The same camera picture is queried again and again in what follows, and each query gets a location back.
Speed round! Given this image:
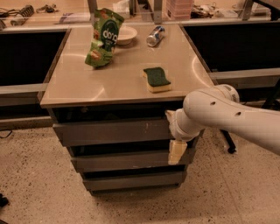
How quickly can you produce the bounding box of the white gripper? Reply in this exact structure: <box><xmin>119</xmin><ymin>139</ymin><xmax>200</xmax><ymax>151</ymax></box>
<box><xmin>164</xmin><ymin>110</ymin><xmax>196</xmax><ymax>165</ymax></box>

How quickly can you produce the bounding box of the grey top drawer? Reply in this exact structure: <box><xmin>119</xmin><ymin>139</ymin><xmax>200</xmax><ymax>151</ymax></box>
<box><xmin>53</xmin><ymin>118</ymin><xmax>173</xmax><ymax>147</ymax></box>

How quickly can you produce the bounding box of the grey drawer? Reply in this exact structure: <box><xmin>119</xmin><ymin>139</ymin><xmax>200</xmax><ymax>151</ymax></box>
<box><xmin>71</xmin><ymin>147</ymin><xmax>196</xmax><ymax>173</ymax></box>
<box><xmin>83</xmin><ymin>171</ymin><xmax>186</xmax><ymax>192</ymax></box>
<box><xmin>53</xmin><ymin>118</ymin><xmax>173</xmax><ymax>147</ymax></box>

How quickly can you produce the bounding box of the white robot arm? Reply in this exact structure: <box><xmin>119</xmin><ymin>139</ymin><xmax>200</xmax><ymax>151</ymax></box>
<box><xmin>165</xmin><ymin>84</ymin><xmax>280</xmax><ymax>165</ymax></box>

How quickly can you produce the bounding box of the grey middle drawer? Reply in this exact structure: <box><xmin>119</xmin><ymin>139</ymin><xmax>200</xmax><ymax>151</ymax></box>
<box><xmin>71</xmin><ymin>147</ymin><xmax>196</xmax><ymax>173</ymax></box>

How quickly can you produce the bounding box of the grey bottom drawer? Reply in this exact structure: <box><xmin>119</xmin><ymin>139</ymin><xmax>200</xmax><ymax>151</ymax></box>
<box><xmin>83</xmin><ymin>171</ymin><xmax>186</xmax><ymax>192</ymax></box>

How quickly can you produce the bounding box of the grey drawer cabinet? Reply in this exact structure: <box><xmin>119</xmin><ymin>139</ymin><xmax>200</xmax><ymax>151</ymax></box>
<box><xmin>39</xmin><ymin>24</ymin><xmax>221</xmax><ymax>197</ymax></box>

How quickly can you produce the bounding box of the green yellow sponge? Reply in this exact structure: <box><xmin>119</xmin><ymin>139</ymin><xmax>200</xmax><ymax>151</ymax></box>
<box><xmin>143</xmin><ymin>67</ymin><xmax>172</xmax><ymax>93</ymax></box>

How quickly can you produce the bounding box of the black table leg stand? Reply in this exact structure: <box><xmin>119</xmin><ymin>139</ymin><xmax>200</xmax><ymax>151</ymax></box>
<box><xmin>220</xmin><ymin>130</ymin><xmax>236</xmax><ymax>154</ymax></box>

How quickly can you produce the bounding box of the silver soda can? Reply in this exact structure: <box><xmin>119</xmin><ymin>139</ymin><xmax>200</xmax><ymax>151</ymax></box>
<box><xmin>146</xmin><ymin>25</ymin><xmax>165</xmax><ymax>47</ymax></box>

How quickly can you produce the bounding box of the white bowl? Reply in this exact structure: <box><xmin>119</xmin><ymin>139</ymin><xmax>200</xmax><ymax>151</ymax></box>
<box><xmin>117</xmin><ymin>26</ymin><xmax>137</xmax><ymax>46</ymax></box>

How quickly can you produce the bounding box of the pink plastic bin stack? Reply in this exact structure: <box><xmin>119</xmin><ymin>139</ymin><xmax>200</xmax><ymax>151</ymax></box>
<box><xmin>166</xmin><ymin>0</ymin><xmax>193</xmax><ymax>20</ymax></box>

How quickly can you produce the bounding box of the green chip bag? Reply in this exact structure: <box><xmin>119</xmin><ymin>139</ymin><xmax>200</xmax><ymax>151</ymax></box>
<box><xmin>85</xmin><ymin>8</ymin><xmax>124</xmax><ymax>67</ymax></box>

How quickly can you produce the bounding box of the black object on floor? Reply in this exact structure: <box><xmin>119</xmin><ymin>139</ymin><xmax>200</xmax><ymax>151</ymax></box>
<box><xmin>0</xmin><ymin>193</ymin><xmax>9</xmax><ymax>207</ymax></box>

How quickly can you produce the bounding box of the black coiled tool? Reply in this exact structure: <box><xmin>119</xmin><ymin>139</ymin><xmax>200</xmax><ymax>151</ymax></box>
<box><xmin>10</xmin><ymin>5</ymin><xmax>34</xmax><ymax>26</ymax></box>

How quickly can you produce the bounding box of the black floor cable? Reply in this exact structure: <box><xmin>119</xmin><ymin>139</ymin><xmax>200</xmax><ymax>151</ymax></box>
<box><xmin>0</xmin><ymin>129</ymin><xmax>14</xmax><ymax>140</ymax></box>

